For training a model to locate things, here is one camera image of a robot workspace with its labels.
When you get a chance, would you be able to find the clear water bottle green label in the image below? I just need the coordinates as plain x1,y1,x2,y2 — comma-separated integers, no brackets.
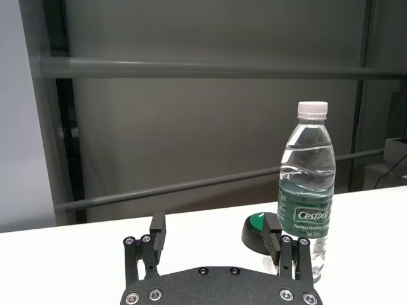
276,100,337,284

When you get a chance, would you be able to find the small black object behind bottle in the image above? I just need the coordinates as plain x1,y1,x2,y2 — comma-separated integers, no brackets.
241,213,271,255

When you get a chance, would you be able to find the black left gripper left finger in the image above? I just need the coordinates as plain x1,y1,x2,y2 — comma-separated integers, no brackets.
123,212,169,283

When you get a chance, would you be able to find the grey vertical partition post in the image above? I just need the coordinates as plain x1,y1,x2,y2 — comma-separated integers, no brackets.
348,0,378,193

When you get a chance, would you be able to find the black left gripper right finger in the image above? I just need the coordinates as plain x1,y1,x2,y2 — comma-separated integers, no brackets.
261,214,315,287

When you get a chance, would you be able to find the white monitor riser box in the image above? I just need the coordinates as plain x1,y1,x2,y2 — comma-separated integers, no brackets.
383,137,407,175

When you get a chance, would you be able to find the thick grey horizontal rail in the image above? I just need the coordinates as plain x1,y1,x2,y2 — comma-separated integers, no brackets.
38,55,407,80

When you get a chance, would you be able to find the white background desk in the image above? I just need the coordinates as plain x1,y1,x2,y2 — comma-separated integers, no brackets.
362,161,407,191

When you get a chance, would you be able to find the thin black monitor cable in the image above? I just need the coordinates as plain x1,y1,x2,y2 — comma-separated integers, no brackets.
372,155,407,190

